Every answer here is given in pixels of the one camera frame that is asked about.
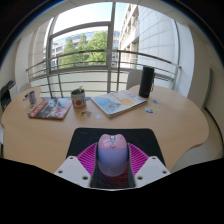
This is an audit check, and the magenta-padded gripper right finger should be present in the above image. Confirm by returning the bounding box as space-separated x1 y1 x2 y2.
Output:
127 143 171 188

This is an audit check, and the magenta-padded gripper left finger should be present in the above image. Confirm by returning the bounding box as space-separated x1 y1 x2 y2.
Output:
54 143 100 188

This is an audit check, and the pink and lilac computer mouse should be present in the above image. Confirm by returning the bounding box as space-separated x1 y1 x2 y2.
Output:
96 133 130 178

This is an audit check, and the red magazine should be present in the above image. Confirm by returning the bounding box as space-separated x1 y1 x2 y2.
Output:
28 97 73 121

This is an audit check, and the white cup with red heart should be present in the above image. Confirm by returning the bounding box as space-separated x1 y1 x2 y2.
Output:
70 87 87 110

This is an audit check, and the light blue picture book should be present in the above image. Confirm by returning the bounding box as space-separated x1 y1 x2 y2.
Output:
90 89 148 118

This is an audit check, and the black cylinder bottle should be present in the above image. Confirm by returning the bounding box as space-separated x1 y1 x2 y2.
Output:
138 65 156 99

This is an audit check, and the white chair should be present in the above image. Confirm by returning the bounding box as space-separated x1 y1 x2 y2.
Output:
18 82 33 94
125 68 143 91

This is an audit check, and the black and white printer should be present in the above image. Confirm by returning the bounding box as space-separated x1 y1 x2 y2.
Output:
0 80 18 113

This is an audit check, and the grey metal balcony railing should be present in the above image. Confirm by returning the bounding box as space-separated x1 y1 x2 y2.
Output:
25 49 183 98

